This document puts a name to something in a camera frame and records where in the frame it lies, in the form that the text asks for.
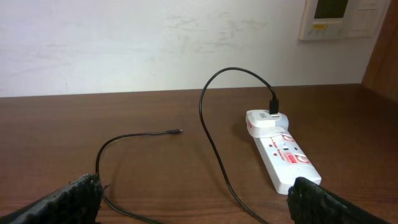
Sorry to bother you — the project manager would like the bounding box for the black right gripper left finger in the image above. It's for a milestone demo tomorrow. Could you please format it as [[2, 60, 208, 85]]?
[[1, 174, 103, 224]]

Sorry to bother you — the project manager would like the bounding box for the brown wooden side panel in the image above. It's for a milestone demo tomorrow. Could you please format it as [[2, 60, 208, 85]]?
[[361, 0, 397, 103]]

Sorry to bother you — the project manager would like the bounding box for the white power strip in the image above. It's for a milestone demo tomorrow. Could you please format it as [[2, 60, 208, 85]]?
[[254, 131, 322, 195]]

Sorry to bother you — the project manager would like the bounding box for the white usb wall charger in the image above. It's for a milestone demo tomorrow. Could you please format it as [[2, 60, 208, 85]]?
[[246, 110, 289, 138]]

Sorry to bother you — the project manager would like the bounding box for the white wall control panel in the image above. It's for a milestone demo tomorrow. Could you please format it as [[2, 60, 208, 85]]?
[[298, 0, 388, 40]]

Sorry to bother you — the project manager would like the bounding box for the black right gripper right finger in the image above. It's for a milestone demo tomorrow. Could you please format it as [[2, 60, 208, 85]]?
[[287, 177, 389, 224]]

